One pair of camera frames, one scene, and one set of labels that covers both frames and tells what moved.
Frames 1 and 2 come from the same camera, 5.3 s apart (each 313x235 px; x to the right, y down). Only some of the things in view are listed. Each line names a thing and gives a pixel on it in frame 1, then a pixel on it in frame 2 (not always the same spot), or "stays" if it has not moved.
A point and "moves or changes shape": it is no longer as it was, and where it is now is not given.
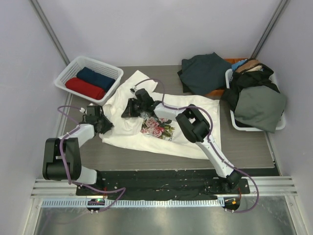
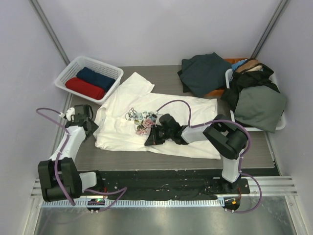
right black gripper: (132, 107) to (157, 133)
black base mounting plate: (163, 183) stays
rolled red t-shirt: (79, 86) stays
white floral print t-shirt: (160, 133) moves or changes shape
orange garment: (217, 94) stays
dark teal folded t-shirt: (203, 73) stays
